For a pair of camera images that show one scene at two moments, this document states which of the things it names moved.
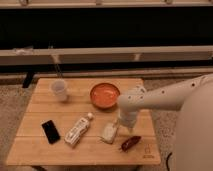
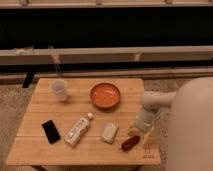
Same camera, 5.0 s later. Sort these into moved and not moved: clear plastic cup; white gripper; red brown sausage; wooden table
Moved: white gripper
Not moved: clear plastic cup; red brown sausage; wooden table
